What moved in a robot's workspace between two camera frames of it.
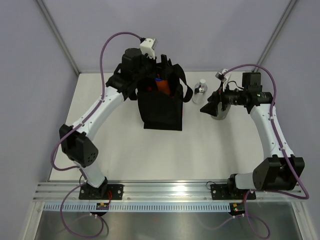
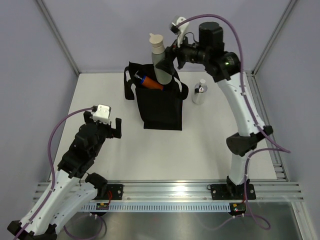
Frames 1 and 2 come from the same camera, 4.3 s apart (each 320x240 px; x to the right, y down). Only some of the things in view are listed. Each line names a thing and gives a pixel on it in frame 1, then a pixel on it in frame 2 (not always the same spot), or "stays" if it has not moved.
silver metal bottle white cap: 198,97 stays
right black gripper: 217,97 -> 174,50
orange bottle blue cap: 163,85 -> 150,82
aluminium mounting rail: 157,191 stays
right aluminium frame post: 275,34 stays
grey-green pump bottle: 221,114 -> 158,54
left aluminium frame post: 58,36 stays
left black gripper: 157,72 -> 112,132
